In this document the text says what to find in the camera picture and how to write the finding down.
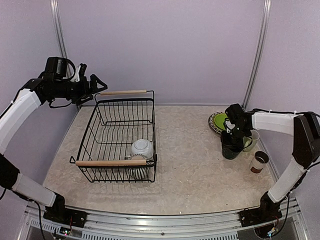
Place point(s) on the right aluminium corner post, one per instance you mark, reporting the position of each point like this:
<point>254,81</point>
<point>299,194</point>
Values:
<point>258,53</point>

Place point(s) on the yellow patterned plate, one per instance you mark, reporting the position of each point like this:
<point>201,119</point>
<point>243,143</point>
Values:
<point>212,120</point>

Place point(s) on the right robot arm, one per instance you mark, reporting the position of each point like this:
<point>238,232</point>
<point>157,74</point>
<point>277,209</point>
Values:
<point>301,149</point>

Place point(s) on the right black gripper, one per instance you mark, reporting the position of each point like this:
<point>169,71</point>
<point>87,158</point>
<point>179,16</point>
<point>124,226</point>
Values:
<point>224,134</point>

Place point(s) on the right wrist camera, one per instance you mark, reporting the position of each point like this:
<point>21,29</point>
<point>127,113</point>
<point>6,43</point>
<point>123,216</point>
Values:
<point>228,125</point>

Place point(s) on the white brown cup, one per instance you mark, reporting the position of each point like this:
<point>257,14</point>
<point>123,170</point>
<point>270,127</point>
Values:
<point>259,161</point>

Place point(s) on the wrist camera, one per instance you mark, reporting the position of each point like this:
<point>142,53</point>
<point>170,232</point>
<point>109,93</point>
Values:
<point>79,72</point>
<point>228,125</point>

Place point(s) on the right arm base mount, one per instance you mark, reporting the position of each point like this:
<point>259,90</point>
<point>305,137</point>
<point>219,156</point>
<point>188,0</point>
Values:
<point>267,211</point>

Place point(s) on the white ceramic bowl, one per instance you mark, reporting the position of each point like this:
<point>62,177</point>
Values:
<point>142,147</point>

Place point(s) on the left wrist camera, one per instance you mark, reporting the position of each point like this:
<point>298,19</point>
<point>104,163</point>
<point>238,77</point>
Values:
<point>79,72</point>

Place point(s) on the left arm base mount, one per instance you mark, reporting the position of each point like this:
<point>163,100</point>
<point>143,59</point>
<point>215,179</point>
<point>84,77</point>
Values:
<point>59,213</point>

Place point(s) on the bright green plate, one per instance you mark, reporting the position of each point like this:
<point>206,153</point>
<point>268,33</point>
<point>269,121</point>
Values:
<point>219,120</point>

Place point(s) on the black white striped plate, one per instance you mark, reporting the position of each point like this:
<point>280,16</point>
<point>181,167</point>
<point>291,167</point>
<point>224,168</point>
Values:
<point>212,125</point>

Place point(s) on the black white striped bowl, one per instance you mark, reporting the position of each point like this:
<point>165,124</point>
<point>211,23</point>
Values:
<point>141,173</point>

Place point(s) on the light green mug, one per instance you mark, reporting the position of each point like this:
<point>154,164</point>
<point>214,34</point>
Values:
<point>250,141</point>

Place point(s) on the dark green mug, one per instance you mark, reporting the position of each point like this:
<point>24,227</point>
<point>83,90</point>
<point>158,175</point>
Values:
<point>230,152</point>

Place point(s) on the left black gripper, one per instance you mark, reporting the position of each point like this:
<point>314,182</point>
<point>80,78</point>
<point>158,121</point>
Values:
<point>85,90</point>

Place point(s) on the aluminium front rail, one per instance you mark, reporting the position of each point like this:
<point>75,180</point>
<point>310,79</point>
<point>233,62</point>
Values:
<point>102,225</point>

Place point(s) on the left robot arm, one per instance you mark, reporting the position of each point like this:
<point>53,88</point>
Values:
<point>61,79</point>

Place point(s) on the black wire dish rack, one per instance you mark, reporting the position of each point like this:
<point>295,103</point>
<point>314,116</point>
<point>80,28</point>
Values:
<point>114,125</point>

